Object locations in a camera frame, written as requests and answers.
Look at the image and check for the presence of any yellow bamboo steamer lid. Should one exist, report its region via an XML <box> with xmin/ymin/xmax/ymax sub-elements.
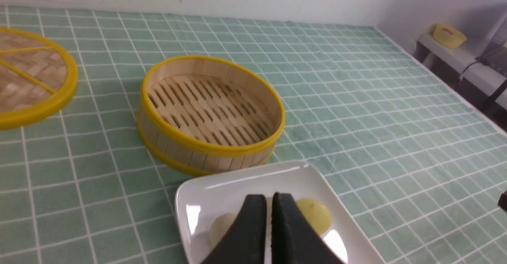
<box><xmin>0</xmin><ymin>28</ymin><xmax>78</xmax><ymax>130</ymax></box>

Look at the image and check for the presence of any white side bench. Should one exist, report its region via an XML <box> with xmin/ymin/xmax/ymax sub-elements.
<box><xmin>414</xmin><ymin>33</ymin><xmax>506</xmax><ymax>95</ymax></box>

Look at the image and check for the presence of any yellow bowl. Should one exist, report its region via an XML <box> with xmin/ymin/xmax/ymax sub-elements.
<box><xmin>432</xmin><ymin>23</ymin><xmax>467</xmax><ymax>49</ymax></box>

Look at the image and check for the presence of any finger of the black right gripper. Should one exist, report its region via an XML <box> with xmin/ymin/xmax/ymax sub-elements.
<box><xmin>497</xmin><ymin>191</ymin><xmax>507</xmax><ymax>212</ymax></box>

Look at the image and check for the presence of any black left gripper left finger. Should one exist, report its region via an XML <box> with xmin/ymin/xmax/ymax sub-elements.
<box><xmin>202</xmin><ymin>194</ymin><xmax>267</xmax><ymax>264</ymax></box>

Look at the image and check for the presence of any green checkered tablecloth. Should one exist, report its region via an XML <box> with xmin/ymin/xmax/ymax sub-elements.
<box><xmin>0</xmin><ymin>6</ymin><xmax>507</xmax><ymax>264</ymax></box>

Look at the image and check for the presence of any yellow steamed bun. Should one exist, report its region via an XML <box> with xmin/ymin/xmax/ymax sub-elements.
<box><xmin>296</xmin><ymin>198</ymin><xmax>332</xmax><ymax>236</ymax></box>

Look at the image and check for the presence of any white square plate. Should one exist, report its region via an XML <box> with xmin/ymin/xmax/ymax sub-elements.
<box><xmin>175</xmin><ymin>160</ymin><xmax>384</xmax><ymax>264</ymax></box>

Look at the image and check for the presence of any yellow bamboo steamer basket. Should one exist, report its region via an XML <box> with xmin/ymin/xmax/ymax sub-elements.
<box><xmin>136</xmin><ymin>55</ymin><xmax>286</xmax><ymax>176</ymax></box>

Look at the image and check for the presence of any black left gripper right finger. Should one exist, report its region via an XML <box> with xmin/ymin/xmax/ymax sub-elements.
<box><xmin>271</xmin><ymin>192</ymin><xmax>343</xmax><ymax>264</ymax></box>

